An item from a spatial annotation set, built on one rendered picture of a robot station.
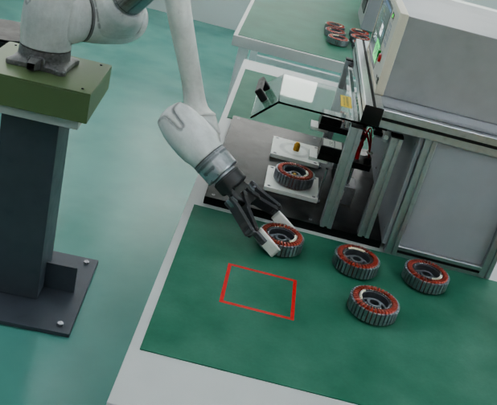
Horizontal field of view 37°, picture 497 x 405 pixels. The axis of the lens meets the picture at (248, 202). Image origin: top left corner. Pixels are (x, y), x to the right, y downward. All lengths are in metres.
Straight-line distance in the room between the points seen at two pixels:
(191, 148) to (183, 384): 0.64
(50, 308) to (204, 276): 1.14
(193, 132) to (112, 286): 1.21
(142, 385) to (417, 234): 0.90
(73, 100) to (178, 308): 0.92
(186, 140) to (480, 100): 0.72
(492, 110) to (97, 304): 1.54
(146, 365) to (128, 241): 1.82
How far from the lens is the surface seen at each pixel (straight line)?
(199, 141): 1.77
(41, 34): 2.33
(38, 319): 2.64
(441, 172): 1.87
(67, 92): 2.24
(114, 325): 2.68
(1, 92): 2.29
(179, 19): 1.86
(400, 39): 1.86
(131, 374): 1.34
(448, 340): 1.70
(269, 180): 2.06
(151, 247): 3.14
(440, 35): 1.87
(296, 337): 1.52
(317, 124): 2.28
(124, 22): 2.36
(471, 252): 1.99
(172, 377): 1.35
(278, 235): 1.81
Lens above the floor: 1.62
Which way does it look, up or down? 26 degrees down
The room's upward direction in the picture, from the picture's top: 15 degrees clockwise
